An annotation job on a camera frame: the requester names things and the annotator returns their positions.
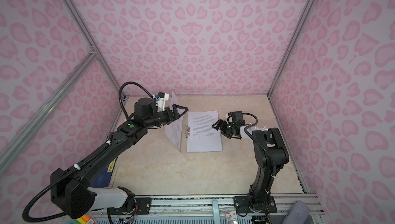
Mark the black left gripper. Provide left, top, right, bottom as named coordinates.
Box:
left=145, top=104, right=188, bottom=129

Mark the translucent beige file folder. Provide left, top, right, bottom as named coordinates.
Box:
left=165, top=111, right=223, bottom=152

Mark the technical drawing paper sheet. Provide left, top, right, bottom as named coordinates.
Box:
left=165, top=118, right=183, bottom=151

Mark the printed text sheet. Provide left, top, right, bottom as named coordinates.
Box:
left=187, top=110, right=223, bottom=152

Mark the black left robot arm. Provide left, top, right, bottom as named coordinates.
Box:
left=50, top=98, right=188, bottom=219

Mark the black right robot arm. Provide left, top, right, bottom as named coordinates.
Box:
left=212, top=120, right=290, bottom=217

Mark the metal folder clip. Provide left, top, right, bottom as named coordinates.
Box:
left=185, top=124, right=190, bottom=138

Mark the small labelled plastic bag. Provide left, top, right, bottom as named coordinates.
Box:
left=224, top=207, right=238, bottom=224

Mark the blue booklet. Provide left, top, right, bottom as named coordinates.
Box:
left=91, top=159, right=117, bottom=189

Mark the grey foam roll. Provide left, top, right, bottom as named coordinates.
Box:
left=282, top=200, right=310, bottom=224

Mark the highlighter marker pack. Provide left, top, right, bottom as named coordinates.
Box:
left=70, top=215, right=96, bottom=224

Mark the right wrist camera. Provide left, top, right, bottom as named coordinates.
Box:
left=227, top=111, right=245, bottom=125

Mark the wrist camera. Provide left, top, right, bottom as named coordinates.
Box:
left=153, top=92, right=169, bottom=112
left=227, top=111, right=245, bottom=125

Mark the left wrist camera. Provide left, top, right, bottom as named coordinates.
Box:
left=153, top=92, right=169, bottom=112

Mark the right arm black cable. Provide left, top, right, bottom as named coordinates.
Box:
left=242, top=112, right=277, bottom=178

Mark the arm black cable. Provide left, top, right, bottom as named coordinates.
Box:
left=118, top=81, right=153, bottom=121
left=242, top=112, right=277, bottom=178

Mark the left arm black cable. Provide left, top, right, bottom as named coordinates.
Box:
left=118, top=81, right=153, bottom=121

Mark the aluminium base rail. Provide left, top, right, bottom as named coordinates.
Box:
left=85, top=194, right=329, bottom=224

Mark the diagonal aluminium frame bar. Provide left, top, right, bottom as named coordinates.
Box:
left=1, top=50, right=97, bottom=175

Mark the right corner aluminium post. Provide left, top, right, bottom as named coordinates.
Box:
left=267, top=0, right=317, bottom=100

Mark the corner aluminium post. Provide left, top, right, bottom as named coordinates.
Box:
left=267, top=0, right=317, bottom=100
left=61, top=0, right=120, bottom=93

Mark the left corner aluminium post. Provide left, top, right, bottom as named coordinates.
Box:
left=61, top=0, right=120, bottom=93

